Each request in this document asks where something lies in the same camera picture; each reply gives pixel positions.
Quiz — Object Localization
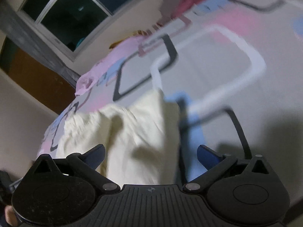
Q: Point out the person's hand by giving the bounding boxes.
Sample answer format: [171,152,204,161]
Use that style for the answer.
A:
[5,205,19,226]

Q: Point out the brown wooden door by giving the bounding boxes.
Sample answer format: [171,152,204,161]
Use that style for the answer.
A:
[1,38,75,114]

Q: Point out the patterned grey pink bedsheet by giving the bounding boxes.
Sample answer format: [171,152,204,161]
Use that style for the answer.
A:
[40,0,302,203]

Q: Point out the pink blanket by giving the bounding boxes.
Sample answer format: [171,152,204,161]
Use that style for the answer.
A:
[75,35,147,96]

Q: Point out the yellow cloth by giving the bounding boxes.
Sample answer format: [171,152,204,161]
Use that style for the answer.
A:
[109,29,152,49]

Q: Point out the left grey curtain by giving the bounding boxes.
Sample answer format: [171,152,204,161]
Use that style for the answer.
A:
[1,1,80,88]

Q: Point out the dark window with frame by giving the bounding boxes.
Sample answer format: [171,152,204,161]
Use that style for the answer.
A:
[17,0,166,62]

